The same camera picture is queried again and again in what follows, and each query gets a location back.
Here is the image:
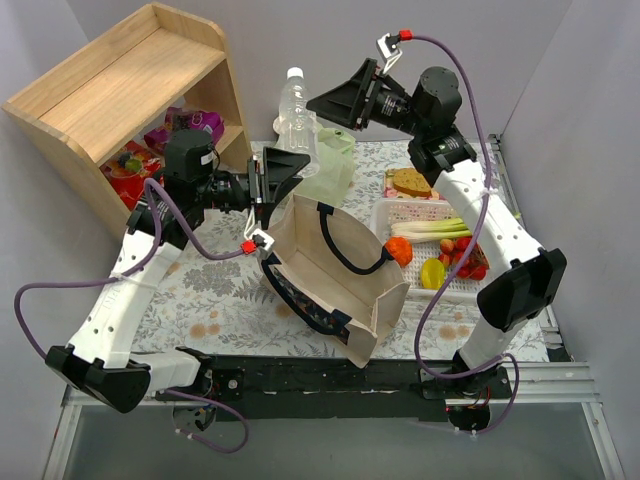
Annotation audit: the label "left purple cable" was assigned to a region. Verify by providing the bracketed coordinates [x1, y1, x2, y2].
[13, 178, 259, 454]

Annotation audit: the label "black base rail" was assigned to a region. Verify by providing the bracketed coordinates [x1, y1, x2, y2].
[155, 355, 512, 422]

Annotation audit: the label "beige canvas tote bag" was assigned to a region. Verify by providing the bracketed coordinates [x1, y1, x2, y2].
[260, 195, 409, 368]

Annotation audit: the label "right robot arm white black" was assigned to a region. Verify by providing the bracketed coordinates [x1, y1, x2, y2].
[306, 59, 567, 398]

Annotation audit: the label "light green plastic bag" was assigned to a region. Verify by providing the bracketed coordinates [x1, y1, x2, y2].
[294, 128, 356, 207]

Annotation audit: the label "yellow bell pepper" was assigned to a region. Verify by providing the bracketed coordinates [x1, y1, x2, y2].
[420, 258, 447, 290]

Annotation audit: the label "slice of brown bread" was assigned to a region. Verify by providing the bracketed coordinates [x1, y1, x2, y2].
[391, 168, 432, 198]

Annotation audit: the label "wooden two-tier shelf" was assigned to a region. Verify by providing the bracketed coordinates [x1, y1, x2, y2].
[2, 2, 252, 237]

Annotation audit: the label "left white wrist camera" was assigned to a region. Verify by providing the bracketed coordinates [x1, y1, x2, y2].
[241, 228, 275, 259]

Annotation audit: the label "floral table mat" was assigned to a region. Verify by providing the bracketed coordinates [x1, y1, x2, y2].
[133, 141, 553, 362]

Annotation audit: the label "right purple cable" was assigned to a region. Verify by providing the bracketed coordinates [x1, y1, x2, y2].
[399, 30, 521, 434]

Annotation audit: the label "purple snack packet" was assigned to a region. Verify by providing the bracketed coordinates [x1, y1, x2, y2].
[143, 107, 225, 155]

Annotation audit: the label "orange tangerine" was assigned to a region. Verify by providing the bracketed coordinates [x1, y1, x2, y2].
[385, 236, 413, 268]

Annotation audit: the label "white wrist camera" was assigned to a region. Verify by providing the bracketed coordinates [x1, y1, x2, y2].
[376, 30, 413, 75]
[241, 228, 275, 259]

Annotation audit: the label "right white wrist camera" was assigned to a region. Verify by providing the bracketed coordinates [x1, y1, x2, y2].
[376, 30, 413, 75]

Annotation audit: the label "green spring onions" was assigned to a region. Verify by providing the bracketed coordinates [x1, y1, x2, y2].
[391, 218, 472, 243]

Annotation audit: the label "purple cable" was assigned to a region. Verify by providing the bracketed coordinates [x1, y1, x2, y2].
[13, 178, 259, 454]
[399, 30, 521, 434]

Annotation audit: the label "black label tape roll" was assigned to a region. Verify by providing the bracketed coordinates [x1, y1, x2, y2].
[273, 117, 283, 136]

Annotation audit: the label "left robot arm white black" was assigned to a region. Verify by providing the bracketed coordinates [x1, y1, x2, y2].
[45, 130, 310, 413]

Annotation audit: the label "floral rectangular tray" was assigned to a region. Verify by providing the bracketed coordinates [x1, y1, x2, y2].
[383, 168, 445, 201]

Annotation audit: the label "red snack packet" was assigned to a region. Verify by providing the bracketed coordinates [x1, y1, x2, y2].
[100, 141, 162, 211]

